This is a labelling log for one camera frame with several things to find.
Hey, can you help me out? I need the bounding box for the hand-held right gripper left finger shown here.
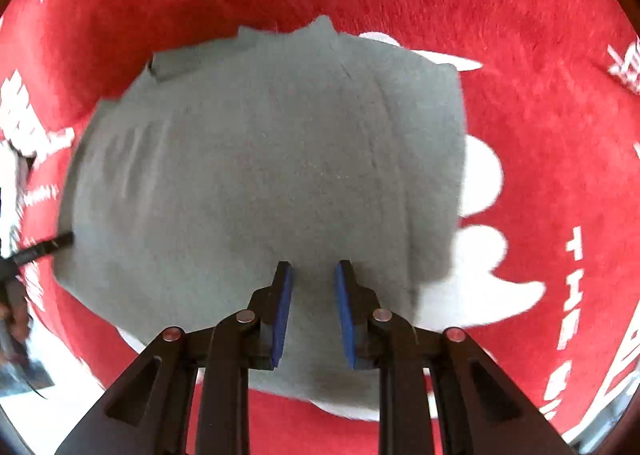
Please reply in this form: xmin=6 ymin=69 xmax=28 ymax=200
xmin=55 ymin=260 xmax=294 ymax=455

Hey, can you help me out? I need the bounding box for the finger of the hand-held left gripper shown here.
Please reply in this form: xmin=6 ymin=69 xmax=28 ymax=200
xmin=0 ymin=230 xmax=76 ymax=284

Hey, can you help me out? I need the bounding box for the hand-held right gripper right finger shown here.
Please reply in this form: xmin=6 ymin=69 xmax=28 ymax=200
xmin=333 ymin=259 xmax=577 ymax=455

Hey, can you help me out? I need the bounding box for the grey t-shirt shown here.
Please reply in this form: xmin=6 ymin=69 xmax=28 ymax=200
xmin=52 ymin=15 xmax=469 ymax=423

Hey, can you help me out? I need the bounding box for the red printed blanket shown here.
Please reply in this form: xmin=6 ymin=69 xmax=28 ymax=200
xmin=0 ymin=0 xmax=640 ymax=455

